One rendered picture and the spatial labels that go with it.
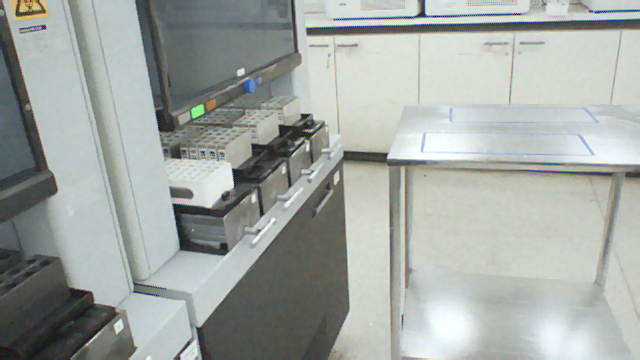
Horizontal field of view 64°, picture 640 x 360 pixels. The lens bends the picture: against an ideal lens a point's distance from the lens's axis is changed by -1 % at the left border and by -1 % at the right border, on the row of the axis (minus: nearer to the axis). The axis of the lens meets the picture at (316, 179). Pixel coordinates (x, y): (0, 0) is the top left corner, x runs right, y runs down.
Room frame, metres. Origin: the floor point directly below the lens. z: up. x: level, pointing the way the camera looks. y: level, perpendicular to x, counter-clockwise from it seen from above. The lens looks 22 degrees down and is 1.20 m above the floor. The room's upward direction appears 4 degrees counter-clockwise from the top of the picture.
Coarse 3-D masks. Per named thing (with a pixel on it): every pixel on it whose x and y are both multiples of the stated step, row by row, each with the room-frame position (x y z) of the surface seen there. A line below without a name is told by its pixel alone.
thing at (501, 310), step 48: (432, 144) 1.09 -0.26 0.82; (480, 144) 1.07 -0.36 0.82; (528, 144) 1.05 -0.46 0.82; (576, 144) 1.03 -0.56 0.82; (624, 144) 1.01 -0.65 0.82; (432, 288) 1.32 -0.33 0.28; (480, 288) 1.30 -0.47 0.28; (528, 288) 1.28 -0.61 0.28; (576, 288) 1.27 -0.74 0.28; (432, 336) 1.10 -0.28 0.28; (480, 336) 1.09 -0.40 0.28; (528, 336) 1.07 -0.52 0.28; (576, 336) 1.06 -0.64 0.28
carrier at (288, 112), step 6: (288, 102) 1.33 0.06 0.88; (294, 102) 1.35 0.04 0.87; (276, 108) 1.29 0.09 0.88; (282, 108) 1.28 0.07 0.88; (288, 108) 1.31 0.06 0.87; (294, 108) 1.35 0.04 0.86; (282, 114) 1.28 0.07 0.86; (288, 114) 1.31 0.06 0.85; (294, 114) 1.34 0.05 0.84; (282, 120) 1.28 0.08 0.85; (288, 120) 1.31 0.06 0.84; (294, 120) 1.34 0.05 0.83
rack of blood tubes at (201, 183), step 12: (168, 168) 0.94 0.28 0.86; (180, 168) 0.93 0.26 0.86; (192, 168) 0.92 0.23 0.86; (204, 168) 0.93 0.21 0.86; (216, 168) 0.92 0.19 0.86; (228, 168) 0.92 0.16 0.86; (168, 180) 0.87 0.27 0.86; (180, 180) 0.86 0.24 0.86; (192, 180) 0.86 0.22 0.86; (204, 180) 0.85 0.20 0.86; (216, 180) 0.88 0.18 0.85; (228, 180) 0.92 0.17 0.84; (180, 192) 0.94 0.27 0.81; (192, 192) 0.94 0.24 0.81; (204, 192) 0.85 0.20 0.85; (216, 192) 0.87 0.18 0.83; (192, 204) 0.86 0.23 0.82; (204, 204) 0.85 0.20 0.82
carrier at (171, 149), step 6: (180, 132) 1.12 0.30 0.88; (186, 132) 1.12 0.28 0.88; (192, 132) 1.13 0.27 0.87; (174, 138) 1.08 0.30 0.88; (180, 138) 1.08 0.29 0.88; (186, 138) 1.11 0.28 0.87; (162, 144) 1.05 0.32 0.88; (168, 144) 1.04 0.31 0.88; (174, 144) 1.06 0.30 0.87; (168, 150) 1.05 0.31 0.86; (174, 150) 1.06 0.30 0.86; (180, 150) 1.08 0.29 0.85; (168, 156) 1.05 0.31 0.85; (174, 156) 1.05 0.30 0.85; (180, 156) 1.07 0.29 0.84
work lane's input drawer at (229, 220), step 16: (224, 192) 0.89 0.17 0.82; (240, 192) 0.90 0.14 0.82; (256, 192) 0.94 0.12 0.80; (176, 208) 0.86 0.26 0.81; (192, 208) 0.85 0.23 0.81; (208, 208) 0.84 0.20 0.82; (224, 208) 0.84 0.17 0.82; (240, 208) 0.87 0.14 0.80; (256, 208) 0.93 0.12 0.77; (176, 224) 0.85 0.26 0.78; (192, 224) 0.84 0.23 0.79; (208, 224) 0.83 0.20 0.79; (224, 224) 0.82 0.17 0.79; (240, 224) 0.87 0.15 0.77; (272, 224) 0.89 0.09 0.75; (208, 240) 0.83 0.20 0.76; (224, 240) 0.82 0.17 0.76; (240, 240) 0.86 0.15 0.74; (256, 240) 0.83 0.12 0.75
